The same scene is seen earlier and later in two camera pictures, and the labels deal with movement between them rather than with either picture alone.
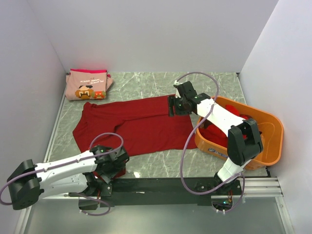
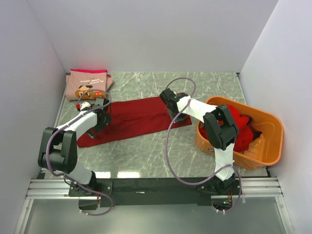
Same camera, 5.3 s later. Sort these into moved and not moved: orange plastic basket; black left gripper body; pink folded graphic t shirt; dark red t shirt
Moved: dark red t shirt; black left gripper body
Not moved: pink folded graphic t shirt; orange plastic basket
